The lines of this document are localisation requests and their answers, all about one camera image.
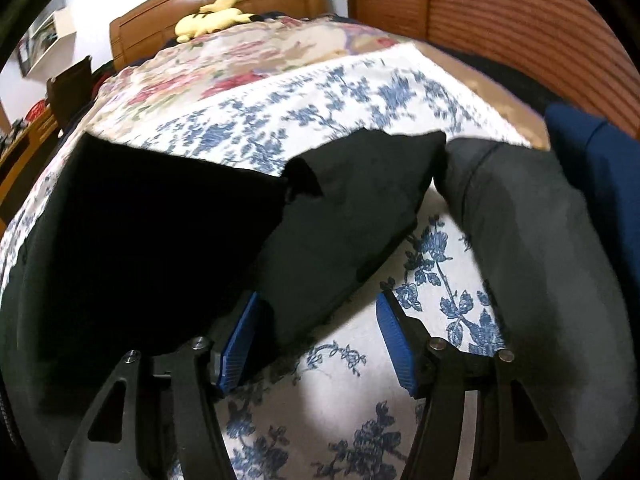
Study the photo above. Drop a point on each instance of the wooden louvered wardrobe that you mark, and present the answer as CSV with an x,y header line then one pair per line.
x,y
565,45

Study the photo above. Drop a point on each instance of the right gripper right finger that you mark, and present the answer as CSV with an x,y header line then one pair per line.
x,y
513,436

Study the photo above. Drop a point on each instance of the folded navy blue garment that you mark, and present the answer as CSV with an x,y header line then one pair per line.
x,y
601,161

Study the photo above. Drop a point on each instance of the yellow plush toy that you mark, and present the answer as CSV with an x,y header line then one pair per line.
x,y
212,17

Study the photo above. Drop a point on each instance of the white wall shelf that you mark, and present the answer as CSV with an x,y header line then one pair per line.
x,y
47,33

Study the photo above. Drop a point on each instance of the black double-breasted coat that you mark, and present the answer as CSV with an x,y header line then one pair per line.
x,y
139,250

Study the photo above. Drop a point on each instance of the dark wooden chair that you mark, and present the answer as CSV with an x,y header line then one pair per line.
x,y
69,92

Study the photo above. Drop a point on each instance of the red floral beige blanket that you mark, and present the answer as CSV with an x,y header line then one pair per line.
x,y
207,65

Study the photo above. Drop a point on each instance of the red basket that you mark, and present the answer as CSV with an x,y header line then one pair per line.
x,y
36,111

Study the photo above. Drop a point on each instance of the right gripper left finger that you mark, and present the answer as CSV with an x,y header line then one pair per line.
x,y
154,411

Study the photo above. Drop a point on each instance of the blue floral white quilt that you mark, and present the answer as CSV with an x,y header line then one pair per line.
x,y
327,406

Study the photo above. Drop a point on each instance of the long wooden desk cabinet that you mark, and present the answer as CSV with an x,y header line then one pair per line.
x,y
23,162

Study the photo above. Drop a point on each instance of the folded grey garment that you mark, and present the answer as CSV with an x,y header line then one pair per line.
x,y
557,297

